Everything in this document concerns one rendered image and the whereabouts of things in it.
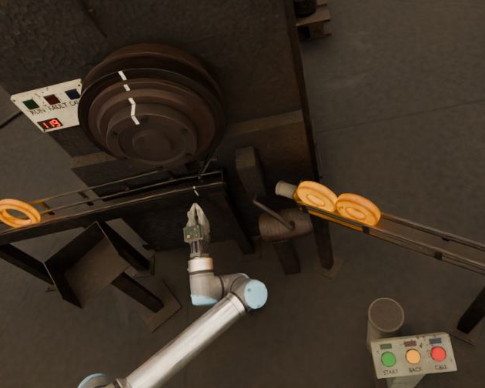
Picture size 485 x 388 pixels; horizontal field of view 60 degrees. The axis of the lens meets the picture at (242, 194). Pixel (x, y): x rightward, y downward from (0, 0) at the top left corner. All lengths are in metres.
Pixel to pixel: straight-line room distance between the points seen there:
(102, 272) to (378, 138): 1.69
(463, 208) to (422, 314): 0.60
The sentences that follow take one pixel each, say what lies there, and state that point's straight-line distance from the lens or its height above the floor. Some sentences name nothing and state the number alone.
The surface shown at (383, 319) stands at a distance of 1.61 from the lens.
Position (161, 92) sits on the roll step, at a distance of 1.28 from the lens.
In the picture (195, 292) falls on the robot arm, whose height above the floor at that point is 0.71.
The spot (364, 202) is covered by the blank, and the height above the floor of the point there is 0.80.
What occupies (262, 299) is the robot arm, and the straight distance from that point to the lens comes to 1.46.
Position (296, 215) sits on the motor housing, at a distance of 1.76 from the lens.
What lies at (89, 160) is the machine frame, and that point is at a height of 0.87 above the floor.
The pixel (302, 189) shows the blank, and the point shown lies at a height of 0.75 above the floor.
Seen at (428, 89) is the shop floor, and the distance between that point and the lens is 2.88.
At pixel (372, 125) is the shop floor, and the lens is 2.68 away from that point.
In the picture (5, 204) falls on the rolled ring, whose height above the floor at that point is 0.79.
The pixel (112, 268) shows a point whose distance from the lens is 1.84.
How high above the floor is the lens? 2.08
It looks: 56 degrees down
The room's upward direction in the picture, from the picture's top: 25 degrees counter-clockwise
